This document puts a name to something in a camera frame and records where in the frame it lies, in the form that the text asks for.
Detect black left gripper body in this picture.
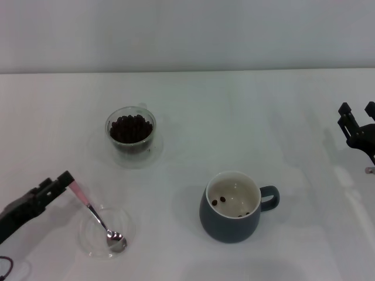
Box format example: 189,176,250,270
0,188,48,244

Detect coffee bean pile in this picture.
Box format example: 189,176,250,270
110,114,154,144

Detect dark red cable loop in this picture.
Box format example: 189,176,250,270
0,255,14,277

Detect few coffee beans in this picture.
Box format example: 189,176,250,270
212,196,251,219

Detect dark blue ceramic mug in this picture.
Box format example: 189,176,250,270
199,171,281,244

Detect pink handled metal spoon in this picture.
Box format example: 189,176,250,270
69,180,128,253

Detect clear glass cup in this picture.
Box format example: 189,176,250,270
105,102,156,153

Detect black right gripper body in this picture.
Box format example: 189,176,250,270
346,122,375,161

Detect small clear glass dish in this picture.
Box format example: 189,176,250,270
79,207,137,260

